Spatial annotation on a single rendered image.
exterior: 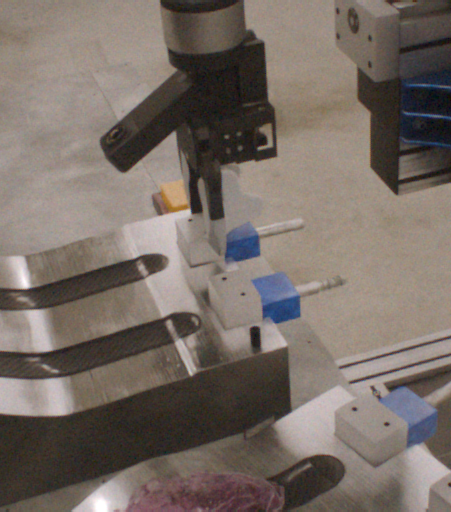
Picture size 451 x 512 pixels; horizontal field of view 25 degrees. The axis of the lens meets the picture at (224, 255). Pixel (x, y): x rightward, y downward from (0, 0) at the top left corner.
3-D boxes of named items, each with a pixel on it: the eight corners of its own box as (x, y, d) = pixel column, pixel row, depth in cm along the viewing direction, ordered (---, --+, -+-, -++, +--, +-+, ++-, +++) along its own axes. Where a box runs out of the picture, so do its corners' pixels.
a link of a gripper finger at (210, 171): (230, 221, 95) (215, 132, 92) (214, 225, 95) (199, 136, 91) (215, 208, 99) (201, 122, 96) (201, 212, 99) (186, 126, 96)
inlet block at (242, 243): (294, 232, 109) (292, 189, 106) (312, 256, 105) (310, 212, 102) (179, 261, 106) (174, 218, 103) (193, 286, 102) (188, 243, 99)
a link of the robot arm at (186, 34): (172, 20, 85) (147, -10, 91) (178, 70, 87) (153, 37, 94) (255, 3, 87) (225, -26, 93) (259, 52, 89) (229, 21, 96)
